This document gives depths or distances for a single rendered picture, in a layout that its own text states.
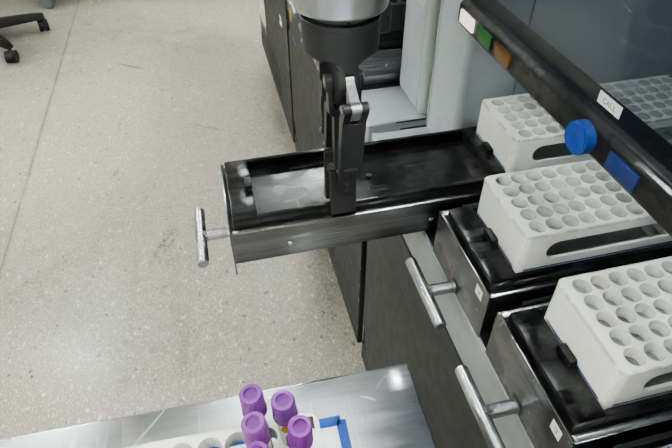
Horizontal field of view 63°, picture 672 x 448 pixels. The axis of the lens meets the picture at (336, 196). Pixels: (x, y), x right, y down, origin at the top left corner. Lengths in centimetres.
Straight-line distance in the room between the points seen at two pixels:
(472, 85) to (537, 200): 23
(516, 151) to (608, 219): 14
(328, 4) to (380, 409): 34
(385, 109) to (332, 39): 48
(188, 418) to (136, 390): 103
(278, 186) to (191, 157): 147
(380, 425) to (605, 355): 19
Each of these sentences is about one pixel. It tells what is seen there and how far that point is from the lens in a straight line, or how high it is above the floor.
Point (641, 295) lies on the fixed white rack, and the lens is 56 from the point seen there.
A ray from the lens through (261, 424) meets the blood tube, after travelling 35.
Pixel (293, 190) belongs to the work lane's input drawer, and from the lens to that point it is 69.
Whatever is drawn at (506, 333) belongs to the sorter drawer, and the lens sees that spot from 57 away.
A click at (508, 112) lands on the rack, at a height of 86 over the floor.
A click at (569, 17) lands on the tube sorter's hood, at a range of 55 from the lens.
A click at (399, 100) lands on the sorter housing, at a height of 73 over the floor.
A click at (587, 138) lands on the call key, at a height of 99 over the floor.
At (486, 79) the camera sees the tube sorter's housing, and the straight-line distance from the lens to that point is 79.
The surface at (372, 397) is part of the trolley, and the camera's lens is 49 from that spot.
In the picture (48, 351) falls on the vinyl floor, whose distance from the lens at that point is 167.
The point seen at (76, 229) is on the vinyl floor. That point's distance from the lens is 197.
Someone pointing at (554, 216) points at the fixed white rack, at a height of 87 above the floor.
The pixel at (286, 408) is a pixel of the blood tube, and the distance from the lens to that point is 35.
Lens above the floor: 125
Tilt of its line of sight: 41 degrees down
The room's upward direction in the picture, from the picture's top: straight up
